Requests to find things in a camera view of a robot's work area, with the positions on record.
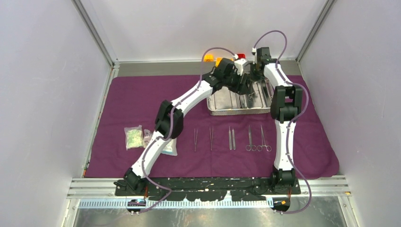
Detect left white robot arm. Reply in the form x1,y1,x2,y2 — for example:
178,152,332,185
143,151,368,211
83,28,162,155
114,58,249,196

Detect purple cloth wrap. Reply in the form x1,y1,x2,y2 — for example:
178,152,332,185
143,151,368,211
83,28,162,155
85,75,339,179

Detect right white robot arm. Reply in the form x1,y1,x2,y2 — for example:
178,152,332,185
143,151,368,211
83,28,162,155
251,47,303,194

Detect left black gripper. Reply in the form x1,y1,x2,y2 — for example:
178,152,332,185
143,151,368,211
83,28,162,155
224,69,250,96

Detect steel surgical scissors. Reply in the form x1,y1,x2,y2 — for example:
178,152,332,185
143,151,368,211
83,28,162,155
245,125,257,151
257,125,271,152

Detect green packet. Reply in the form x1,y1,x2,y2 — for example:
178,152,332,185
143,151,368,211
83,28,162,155
124,125,143,150

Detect red block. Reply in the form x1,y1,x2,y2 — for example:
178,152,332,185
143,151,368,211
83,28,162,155
236,53,246,60

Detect orange yellow toy block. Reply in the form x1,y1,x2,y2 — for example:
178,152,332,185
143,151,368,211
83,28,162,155
215,57,222,67

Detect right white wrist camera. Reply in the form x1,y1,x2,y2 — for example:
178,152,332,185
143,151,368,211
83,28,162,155
252,47,257,64

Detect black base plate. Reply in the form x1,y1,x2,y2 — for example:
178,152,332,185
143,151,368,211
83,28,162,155
114,177,301,201

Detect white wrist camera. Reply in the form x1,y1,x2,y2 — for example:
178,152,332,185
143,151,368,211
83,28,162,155
252,47,257,64
234,58,250,76

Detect pink clear packet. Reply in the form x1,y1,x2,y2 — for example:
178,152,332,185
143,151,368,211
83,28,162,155
142,129,153,148

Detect white sterile pouch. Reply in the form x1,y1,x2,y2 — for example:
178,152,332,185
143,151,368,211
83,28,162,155
161,139,177,156

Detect steel surgical forceps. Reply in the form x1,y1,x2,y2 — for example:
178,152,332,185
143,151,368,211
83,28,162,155
247,81,255,100

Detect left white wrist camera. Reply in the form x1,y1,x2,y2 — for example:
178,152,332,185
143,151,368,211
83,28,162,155
234,58,250,76

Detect steel instrument tray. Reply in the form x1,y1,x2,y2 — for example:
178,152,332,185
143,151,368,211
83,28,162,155
207,75,271,116

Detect small orange block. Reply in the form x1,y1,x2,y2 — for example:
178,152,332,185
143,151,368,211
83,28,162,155
202,54,215,62

